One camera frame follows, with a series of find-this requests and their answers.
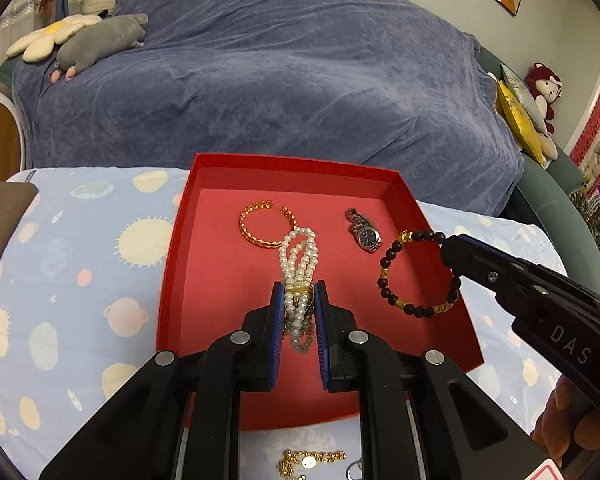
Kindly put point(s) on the flower-shaped cushion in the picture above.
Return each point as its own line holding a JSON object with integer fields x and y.
{"x": 45, "y": 37}

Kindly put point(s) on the red-bordered white card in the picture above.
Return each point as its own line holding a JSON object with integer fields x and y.
{"x": 547, "y": 472}

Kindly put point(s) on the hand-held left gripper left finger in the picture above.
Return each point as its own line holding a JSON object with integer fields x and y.
{"x": 277, "y": 340}

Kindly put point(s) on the yellow cushion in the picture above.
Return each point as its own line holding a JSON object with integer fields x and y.
{"x": 517, "y": 122}

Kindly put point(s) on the brown flat board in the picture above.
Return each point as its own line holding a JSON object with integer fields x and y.
{"x": 2, "y": 225}

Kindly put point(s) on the light blue planet-print sheet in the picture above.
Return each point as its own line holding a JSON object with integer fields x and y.
{"x": 80, "y": 280}

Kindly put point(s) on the red fringe wall decoration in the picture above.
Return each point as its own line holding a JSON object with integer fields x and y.
{"x": 597, "y": 120}

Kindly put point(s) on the pale blue cushion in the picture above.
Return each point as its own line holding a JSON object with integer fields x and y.
{"x": 519, "y": 91}

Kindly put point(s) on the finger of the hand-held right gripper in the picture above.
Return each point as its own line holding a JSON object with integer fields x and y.
{"x": 472, "y": 267}
{"x": 522, "y": 263}

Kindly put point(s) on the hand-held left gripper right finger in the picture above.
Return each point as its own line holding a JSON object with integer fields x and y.
{"x": 322, "y": 340}

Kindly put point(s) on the dark blue blanket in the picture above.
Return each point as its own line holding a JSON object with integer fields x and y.
{"x": 280, "y": 70}

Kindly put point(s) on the red cardboard box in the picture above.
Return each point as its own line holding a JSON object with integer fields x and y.
{"x": 215, "y": 240}

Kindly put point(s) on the red and white plush toy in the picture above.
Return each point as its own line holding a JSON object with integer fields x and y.
{"x": 544, "y": 85}

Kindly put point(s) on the silver wristwatch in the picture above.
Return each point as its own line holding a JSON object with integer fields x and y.
{"x": 365, "y": 235}

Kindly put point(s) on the person's right hand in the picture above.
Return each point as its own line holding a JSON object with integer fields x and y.
{"x": 567, "y": 422}

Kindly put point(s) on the green sofa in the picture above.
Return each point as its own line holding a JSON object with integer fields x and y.
{"x": 555, "y": 185}

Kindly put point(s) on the grey plush toy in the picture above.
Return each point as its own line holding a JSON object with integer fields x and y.
{"x": 105, "y": 35}

